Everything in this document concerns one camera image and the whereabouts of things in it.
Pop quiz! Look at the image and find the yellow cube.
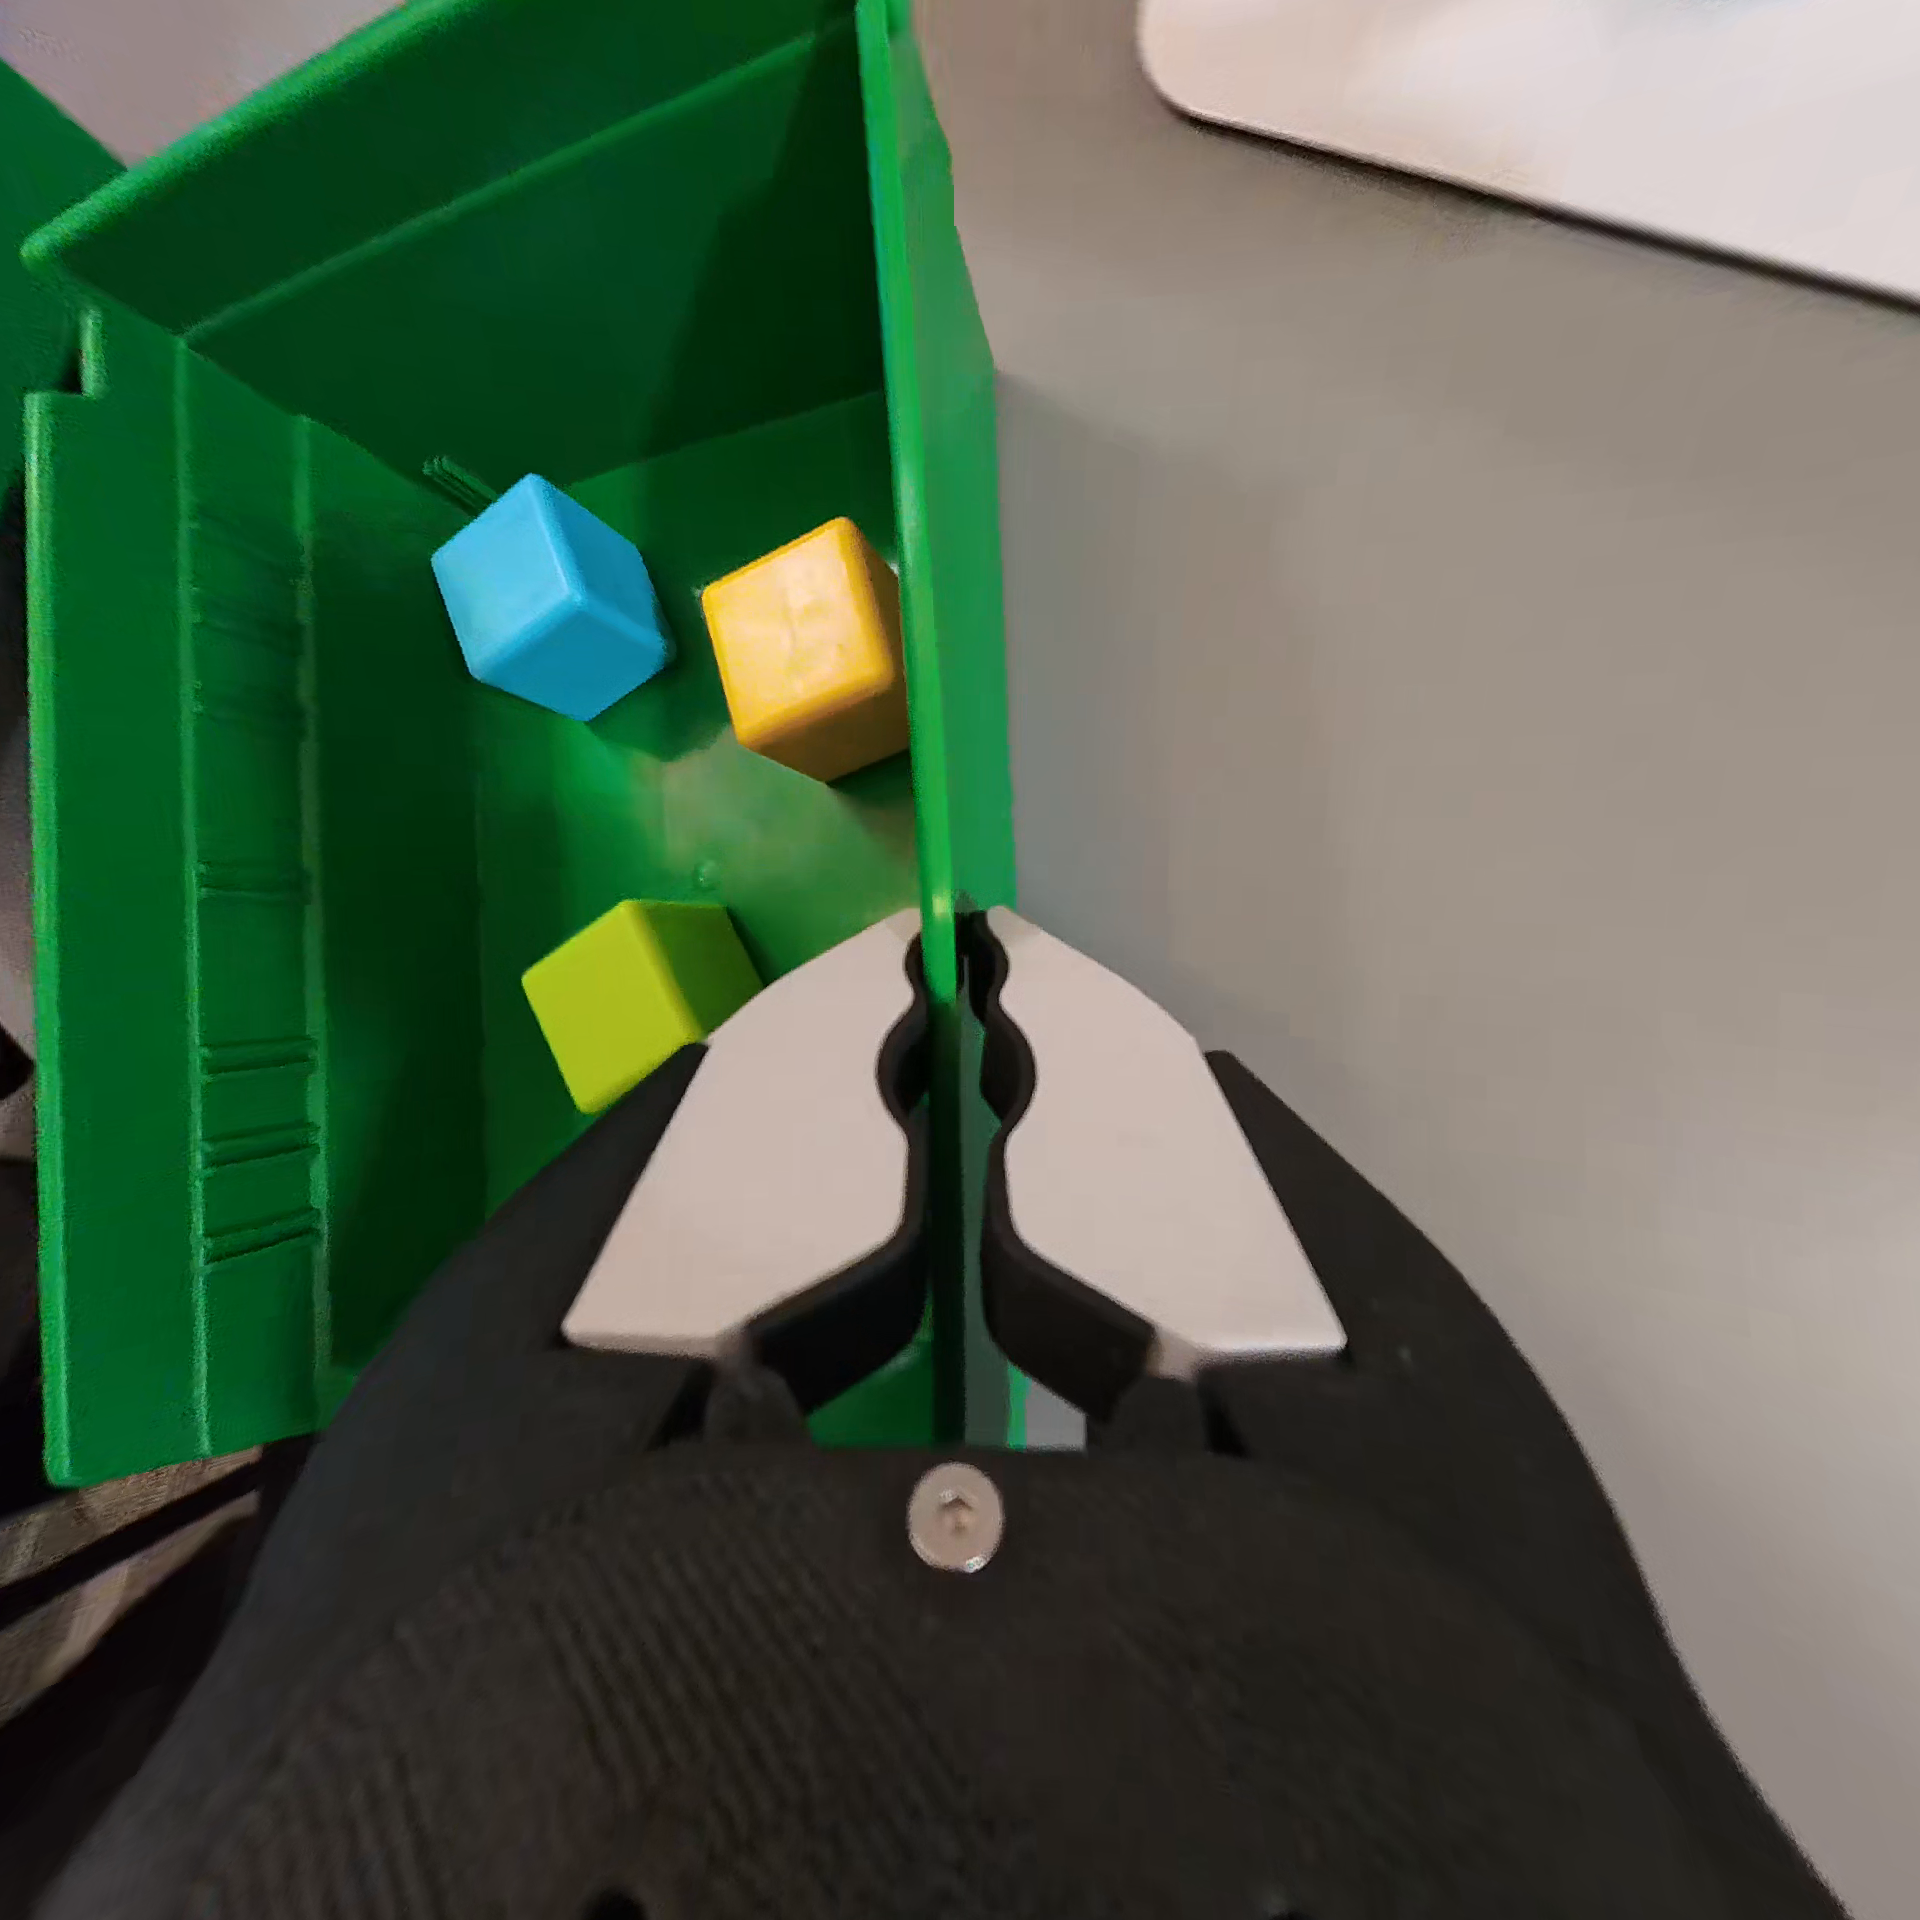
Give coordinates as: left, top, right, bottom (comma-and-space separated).
700, 516, 910, 784

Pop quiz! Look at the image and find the lime green cube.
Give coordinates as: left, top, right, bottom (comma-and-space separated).
521, 902, 769, 1115

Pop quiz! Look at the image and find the light blue cube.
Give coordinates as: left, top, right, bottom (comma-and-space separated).
429, 476, 675, 722

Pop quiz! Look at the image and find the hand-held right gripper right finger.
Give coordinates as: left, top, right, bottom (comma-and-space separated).
961, 904, 1347, 1422

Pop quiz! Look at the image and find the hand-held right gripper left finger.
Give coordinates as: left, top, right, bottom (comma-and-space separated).
563, 904, 935, 1415

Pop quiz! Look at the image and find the grey desk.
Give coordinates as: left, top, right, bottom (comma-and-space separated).
0, 0, 1920, 1920

